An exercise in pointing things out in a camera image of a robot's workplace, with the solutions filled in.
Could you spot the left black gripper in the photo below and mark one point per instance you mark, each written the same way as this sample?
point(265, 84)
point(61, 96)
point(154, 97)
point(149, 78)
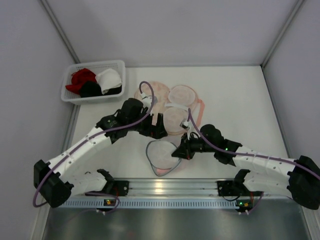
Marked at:
point(155, 125)

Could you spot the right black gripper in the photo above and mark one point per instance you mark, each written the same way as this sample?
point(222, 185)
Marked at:
point(186, 146)

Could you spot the white blue-rimmed mesh laundry bag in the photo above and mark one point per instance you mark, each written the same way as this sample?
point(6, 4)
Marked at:
point(158, 153)

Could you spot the pink bra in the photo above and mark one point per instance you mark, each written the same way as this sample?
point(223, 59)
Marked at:
point(161, 172)

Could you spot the pink floral mesh laundry bag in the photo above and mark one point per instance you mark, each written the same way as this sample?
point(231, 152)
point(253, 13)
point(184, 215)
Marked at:
point(174, 104)

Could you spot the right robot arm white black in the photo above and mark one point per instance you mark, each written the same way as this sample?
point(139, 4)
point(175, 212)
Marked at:
point(298, 179)

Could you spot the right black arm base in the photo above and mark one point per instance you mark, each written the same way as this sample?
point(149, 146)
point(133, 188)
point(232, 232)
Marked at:
point(232, 188)

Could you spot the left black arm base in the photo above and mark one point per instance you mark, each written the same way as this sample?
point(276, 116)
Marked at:
point(118, 188)

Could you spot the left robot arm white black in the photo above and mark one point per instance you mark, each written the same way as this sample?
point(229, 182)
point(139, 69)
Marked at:
point(55, 180)

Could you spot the white bra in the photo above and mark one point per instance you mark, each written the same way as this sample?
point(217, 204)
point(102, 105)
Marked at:
point(108, 79)

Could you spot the black garment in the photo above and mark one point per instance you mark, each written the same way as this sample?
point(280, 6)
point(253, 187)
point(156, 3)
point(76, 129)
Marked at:
point(93, 89)

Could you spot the red garment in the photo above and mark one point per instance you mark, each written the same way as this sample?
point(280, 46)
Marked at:
point(79, 78)

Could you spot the white plastic basket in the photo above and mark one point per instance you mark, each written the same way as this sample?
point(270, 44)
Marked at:
point(96, 67)

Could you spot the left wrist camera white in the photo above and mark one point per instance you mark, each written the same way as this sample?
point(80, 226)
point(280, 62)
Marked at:
point(148, 100)

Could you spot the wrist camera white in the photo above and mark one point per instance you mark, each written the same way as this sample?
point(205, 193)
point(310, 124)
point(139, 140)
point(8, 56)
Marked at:
point(186, 125)
point(148, 100)

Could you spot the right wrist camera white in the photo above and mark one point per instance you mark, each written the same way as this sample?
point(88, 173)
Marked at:
point(186, 125)

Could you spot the aluminium mounting rail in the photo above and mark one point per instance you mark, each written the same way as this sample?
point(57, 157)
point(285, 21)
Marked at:
point(172, 187)

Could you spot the white slotted cable duct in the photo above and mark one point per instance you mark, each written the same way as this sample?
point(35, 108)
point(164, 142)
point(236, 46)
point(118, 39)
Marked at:
point(149, 203)

